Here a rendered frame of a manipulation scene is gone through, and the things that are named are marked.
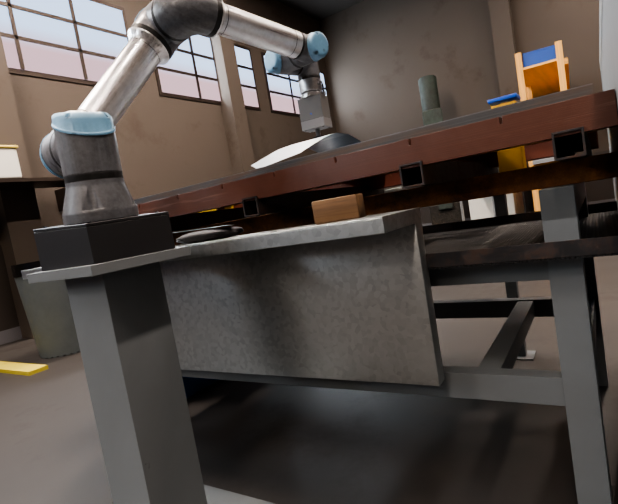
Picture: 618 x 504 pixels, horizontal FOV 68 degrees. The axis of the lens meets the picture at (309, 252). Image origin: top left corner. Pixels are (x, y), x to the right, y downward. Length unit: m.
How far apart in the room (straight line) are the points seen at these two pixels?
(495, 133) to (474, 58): 8.38
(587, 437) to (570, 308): 0.27
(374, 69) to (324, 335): 9.04
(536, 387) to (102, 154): 1.02
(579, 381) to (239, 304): 0.80
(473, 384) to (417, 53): 8.82
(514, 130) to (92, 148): 0.82
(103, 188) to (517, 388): 0.97
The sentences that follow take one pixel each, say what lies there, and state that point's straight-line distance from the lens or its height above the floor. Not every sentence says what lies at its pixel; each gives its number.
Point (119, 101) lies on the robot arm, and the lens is 1.25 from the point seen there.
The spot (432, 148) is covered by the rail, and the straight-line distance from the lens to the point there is 0.99.
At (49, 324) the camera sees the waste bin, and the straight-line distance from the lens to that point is 3.73.
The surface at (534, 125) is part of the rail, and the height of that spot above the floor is 0.80.
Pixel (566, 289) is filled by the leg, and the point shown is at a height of 0.48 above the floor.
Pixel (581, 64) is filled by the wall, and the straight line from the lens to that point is 9.04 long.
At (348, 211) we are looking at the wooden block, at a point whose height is 0.70.
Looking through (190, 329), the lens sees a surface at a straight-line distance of 1.42.
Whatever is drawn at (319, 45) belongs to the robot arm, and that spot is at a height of 1.17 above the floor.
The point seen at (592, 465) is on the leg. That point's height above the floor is 0.11.
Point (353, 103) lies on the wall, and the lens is 10.07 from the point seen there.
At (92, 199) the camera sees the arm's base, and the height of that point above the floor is 0.81.
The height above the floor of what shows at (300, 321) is 0.45.
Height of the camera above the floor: 0.71
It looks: 5 degrees down
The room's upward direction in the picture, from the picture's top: 10 degrees counter-clockwise
